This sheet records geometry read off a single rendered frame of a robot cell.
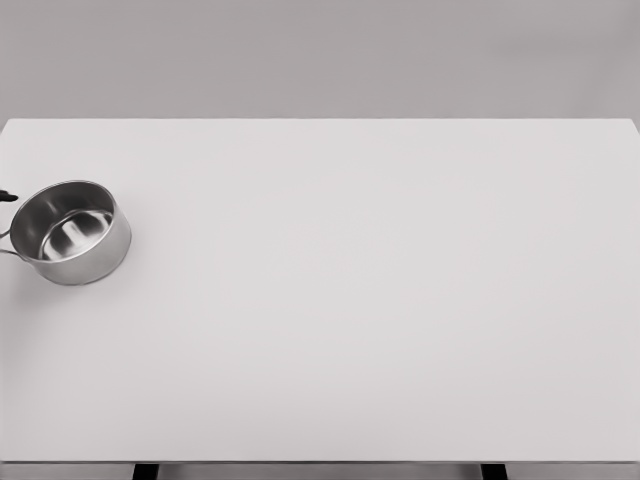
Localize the stainless steel pot with handle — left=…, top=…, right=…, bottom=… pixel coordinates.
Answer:
left=0, top=180, right=133, bottom=287

